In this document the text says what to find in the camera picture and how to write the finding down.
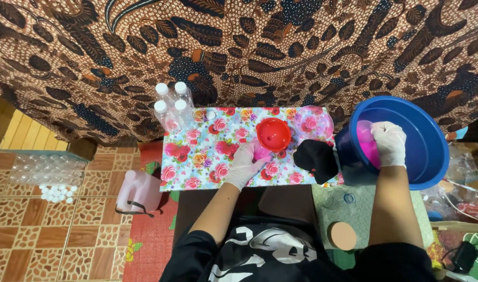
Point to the person's black printed shirt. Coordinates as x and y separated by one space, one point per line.
270 254

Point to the brown batik patterned cloth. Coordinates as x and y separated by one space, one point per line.
239 47

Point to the black cloth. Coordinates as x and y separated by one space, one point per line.
315 160

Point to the small pink bottle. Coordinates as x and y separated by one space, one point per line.
261 154

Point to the red plastic funnel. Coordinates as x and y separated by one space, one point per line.
273 134

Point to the red woven mat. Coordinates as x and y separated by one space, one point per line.
151 243

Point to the heap of clear plastic bags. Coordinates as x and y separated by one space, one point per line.
464 184

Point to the person's right hand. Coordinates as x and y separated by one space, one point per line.
391 145

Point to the pink translucent scoop cup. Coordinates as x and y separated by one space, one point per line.
366 151

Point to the person's left fingers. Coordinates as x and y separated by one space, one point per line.
250 147

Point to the clear bottle with white cap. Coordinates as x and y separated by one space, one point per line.
183 113
182 92
162 113
162 92

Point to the bag of empty clear bottles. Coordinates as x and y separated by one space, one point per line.
47 168

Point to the dark blue bucket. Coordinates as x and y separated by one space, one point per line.
342 148

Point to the green patterned mat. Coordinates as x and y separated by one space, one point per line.
360 211

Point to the black power adapter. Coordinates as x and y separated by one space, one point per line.
464 256

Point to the pile of white caps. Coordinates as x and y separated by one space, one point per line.
57 193

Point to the person's right fingers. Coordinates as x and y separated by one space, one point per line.
378 131

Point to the floral plastic table cover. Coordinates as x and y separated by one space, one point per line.
200 156

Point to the blue plastic basin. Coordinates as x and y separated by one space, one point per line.
423 149

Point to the small white bottle cap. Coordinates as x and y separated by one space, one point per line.
211 114

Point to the person's left hand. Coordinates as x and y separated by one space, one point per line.
241 164

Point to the round brown cardboard disc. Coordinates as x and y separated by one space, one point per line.
342 235

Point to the clear bottle with blue cap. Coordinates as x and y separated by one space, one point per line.
340 198

